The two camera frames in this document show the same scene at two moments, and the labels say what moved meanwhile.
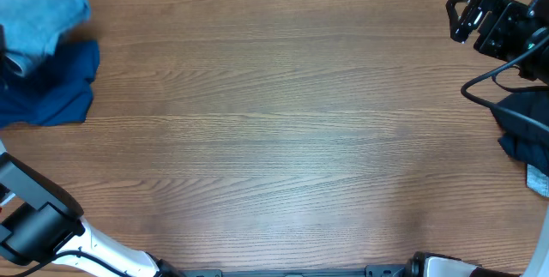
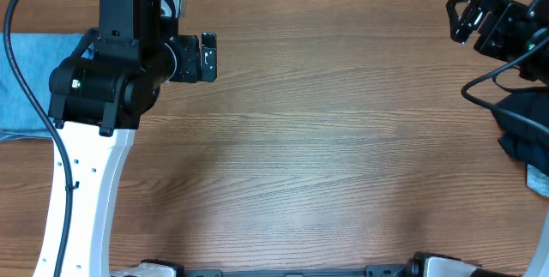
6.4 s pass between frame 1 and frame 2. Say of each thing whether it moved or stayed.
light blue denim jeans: moved
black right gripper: stayed
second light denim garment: stayed
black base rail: stayed
